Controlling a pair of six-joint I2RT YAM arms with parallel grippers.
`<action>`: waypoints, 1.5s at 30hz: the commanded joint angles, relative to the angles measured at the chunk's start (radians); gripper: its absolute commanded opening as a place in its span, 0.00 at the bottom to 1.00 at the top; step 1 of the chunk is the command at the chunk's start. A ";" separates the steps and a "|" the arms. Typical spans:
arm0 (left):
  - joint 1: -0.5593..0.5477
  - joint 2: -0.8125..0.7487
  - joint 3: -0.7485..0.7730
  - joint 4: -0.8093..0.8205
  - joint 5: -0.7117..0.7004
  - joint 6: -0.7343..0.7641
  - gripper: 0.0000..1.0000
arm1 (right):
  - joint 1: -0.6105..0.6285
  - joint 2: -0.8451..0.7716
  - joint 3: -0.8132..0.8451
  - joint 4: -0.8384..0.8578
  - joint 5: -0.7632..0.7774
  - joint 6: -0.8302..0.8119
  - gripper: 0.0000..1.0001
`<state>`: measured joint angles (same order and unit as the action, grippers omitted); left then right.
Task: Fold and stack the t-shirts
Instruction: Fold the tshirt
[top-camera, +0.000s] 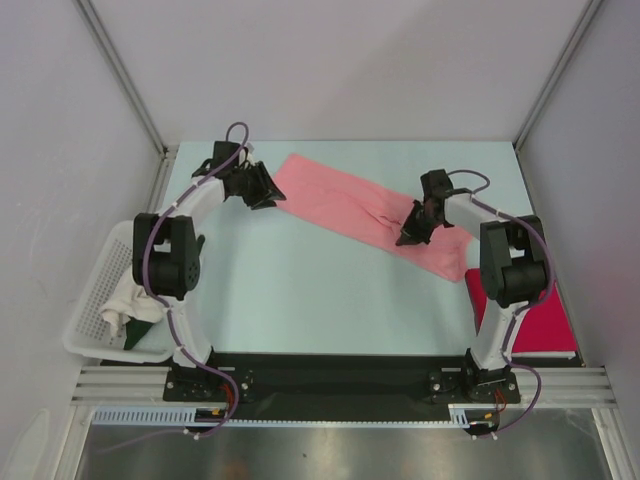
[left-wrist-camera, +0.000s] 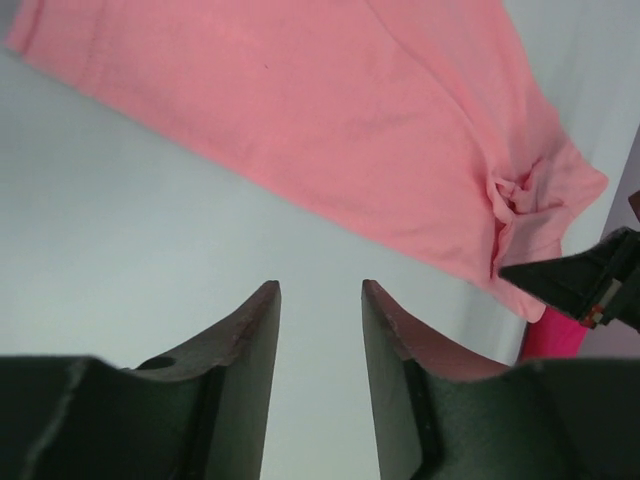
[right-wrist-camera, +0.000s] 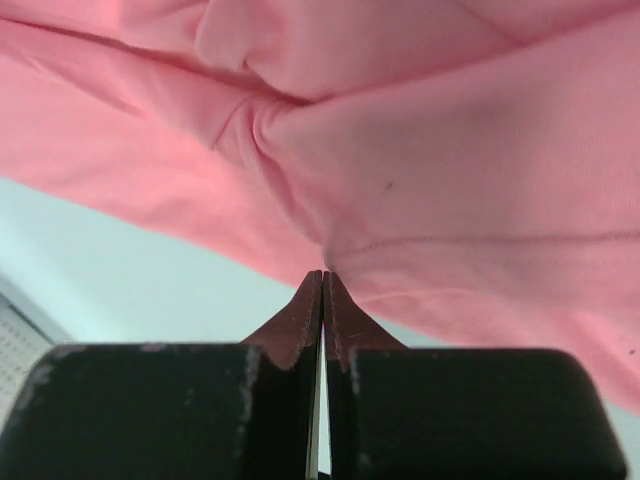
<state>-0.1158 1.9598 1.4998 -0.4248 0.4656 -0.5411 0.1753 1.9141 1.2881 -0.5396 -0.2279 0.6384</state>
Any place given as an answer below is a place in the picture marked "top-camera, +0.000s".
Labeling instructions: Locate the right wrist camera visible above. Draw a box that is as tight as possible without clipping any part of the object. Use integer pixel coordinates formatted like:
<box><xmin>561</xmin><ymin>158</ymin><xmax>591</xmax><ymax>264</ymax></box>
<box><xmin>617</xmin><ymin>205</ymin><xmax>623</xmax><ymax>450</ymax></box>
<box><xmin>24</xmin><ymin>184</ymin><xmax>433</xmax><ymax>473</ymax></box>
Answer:
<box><xmin>420</xmin><ymin>169</ymin><xmax>459</xmax><ymax>202</ymax></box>

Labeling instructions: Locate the white plastic basket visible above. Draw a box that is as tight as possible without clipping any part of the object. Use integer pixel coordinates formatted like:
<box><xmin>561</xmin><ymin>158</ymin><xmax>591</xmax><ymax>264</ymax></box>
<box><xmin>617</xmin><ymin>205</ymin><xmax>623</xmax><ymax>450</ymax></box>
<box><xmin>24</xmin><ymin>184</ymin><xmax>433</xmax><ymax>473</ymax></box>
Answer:
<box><xmin>62</xmin><ymin>220</ymin><xmax>175</xmax><ymax>364</ymax></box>

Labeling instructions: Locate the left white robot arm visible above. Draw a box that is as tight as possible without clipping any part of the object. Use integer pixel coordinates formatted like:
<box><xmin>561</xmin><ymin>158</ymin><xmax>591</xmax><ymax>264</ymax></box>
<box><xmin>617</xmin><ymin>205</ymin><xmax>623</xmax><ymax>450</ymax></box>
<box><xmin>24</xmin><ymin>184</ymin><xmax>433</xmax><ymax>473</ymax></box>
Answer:
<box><xmin>132</xmin><ymin>159</ymin><xmax>286</xmax><ymax>400</ymax></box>

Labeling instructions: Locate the white crumpled t shirt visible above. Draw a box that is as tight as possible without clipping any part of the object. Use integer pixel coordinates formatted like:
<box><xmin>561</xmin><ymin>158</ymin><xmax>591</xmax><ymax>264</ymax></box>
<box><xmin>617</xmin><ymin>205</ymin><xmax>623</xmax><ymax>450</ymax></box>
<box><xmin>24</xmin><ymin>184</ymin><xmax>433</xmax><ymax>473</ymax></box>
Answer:
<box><xmin>99</xmin><ymin>267</ymin><xmax>165</xmax><ymax>338</ymax></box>

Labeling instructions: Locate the dark green t shirt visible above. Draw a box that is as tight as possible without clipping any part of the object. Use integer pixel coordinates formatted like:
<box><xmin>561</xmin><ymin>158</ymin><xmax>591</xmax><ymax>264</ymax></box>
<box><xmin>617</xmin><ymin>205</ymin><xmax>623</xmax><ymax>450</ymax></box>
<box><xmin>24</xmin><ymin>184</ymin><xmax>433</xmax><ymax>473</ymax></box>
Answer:
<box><xmin>120</xmin><ymin>233</ymin><xmax>207</xmax><ymax>351</ymax></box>

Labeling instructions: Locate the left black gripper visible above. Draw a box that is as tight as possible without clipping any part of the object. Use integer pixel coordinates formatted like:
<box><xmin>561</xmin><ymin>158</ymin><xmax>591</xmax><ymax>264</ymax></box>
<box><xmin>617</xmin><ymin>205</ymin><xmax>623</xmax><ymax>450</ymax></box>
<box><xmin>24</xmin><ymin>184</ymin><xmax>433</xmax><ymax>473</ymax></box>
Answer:
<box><xmin>234</xmin><ymin>161</ymin><xmax>285</xmax><ymax>210</ymax></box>

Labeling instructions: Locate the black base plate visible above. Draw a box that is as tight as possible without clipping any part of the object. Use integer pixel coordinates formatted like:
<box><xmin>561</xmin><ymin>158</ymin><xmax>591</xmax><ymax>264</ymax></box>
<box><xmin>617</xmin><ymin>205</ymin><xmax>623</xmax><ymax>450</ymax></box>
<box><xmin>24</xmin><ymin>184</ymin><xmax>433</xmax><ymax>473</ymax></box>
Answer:
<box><xmin>99</xmin><ymin>351</ymin><xmax>584</xmax><ymax>422</ymax></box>

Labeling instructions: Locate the white slotted cable duct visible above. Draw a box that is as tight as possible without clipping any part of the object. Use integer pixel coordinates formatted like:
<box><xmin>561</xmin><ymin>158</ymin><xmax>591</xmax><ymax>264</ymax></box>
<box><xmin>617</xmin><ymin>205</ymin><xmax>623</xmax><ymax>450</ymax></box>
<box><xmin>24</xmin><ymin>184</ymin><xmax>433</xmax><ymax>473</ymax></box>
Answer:
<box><xmin>92</xmin><ymin>404</ymin><xmax>491</xmax><ymax>429</ymax></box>

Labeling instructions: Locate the folded red t shirt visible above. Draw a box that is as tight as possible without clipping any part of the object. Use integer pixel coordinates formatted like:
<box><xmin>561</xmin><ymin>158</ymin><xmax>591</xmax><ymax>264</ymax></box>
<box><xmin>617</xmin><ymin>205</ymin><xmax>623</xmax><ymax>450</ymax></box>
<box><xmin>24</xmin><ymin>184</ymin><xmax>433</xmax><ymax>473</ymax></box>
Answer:
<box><xmin>465</xmin><ymin>268</ymin><xmax>578</xmax><ymax>359</ymax></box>

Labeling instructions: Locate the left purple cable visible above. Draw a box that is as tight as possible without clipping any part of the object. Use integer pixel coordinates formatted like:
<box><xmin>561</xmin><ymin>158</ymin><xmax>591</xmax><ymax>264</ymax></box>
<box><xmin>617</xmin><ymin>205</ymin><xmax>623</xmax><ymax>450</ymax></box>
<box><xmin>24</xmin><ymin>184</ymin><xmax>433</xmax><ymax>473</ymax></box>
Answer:
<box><xmin>94</xmin><ymin>121</ymin><xmax>251</xmax><ymax>453</ymax></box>

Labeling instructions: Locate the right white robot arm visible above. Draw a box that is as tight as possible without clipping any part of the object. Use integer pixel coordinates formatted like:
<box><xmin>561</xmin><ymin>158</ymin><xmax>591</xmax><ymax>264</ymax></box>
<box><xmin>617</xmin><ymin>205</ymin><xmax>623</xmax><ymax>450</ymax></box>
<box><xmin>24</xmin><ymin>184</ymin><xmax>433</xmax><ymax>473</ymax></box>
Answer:
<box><xmin>396</xmin><ymin>191</ymin><xmax>555</xmax><ymax>401</ymax></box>

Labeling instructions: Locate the pink t shirt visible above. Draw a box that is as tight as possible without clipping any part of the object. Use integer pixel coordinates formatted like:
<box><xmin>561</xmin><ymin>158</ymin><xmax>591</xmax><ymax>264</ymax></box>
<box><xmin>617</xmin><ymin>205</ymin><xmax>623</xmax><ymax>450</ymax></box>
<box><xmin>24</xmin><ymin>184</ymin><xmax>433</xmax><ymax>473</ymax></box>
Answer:
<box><xmin>275</xmin><ymin>154</ymin><xmax>472</xmax><ymax>282</ymax></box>

